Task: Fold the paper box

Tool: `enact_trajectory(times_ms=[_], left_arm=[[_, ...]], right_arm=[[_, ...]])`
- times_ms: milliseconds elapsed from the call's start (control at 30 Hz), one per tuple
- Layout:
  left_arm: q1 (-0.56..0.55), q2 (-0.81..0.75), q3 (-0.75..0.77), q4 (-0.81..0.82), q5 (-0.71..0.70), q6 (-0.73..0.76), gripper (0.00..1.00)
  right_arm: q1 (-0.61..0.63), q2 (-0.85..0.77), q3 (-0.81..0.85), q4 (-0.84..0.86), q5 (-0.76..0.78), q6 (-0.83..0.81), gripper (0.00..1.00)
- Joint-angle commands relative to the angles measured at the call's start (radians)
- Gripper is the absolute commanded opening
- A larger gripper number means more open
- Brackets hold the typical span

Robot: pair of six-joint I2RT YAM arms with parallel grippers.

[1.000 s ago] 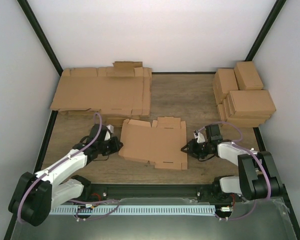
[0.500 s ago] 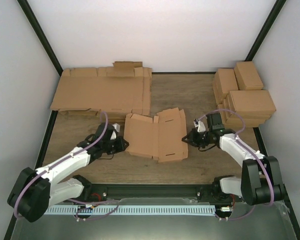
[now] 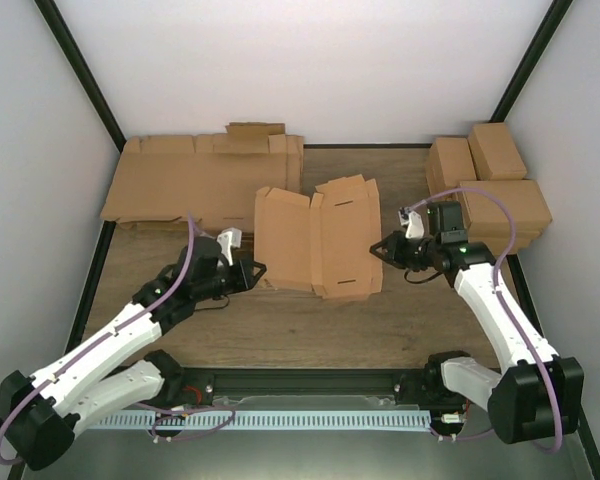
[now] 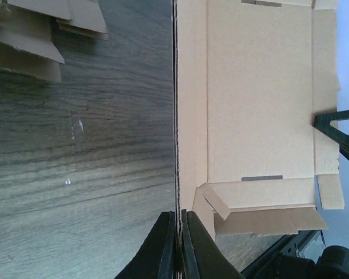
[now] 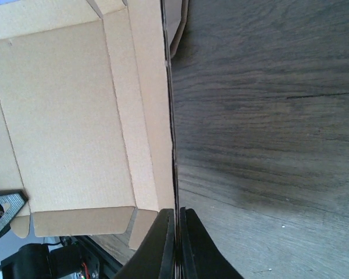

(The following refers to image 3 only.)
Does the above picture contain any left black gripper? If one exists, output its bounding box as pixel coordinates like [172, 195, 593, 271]
[195, 258, 267, 302]

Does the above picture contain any brown cardboard paper box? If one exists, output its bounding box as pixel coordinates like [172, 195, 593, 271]
[254, 175, 383, 300]

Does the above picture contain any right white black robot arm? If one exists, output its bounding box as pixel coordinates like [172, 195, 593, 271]
[370, 201, 584, 453]

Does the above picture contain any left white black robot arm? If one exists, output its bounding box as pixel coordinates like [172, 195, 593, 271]
[0, 229, 267, 470]

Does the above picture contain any folded cardboard box back left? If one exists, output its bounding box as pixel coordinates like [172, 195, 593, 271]
[425, 137, 477, 195]

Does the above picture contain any folded cardboard box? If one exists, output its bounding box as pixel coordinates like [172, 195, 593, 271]
[469, 230, 542, 255]
[425, 137, 477, 195]
[453, 179, 552, 237]
[468, 123, 527, 180]

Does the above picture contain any folded cardboard box front bottom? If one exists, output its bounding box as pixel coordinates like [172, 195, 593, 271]
[469, 230, 542, 255]

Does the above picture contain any folded cardboard box back right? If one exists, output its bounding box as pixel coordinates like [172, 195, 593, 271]
[468, 123, 527, 180]

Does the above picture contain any folded cardboard box front top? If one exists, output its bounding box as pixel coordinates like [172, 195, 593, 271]
[453, 179, 552, 237]

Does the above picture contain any stack of flat cardboard sheets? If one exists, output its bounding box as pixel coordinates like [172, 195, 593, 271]
[101, 122, 304, 233]

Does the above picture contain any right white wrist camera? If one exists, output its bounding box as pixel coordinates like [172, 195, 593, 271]
[398, 207, 425, 240]

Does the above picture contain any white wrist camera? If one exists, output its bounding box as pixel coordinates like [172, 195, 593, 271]
[398, 207, 425, 240]
[216, 227, 242, 266]

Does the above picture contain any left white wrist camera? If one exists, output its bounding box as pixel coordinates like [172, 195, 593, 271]
[216, 227, 242, 266]

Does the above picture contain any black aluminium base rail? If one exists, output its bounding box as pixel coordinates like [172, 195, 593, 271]
[184, 368, 430, 406]

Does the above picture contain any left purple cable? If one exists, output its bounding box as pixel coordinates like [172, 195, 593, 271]
[0, 212, 239, 466]

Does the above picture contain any light blue slotted cable duct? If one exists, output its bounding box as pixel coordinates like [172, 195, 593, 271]
[91, 410, 431, 433]

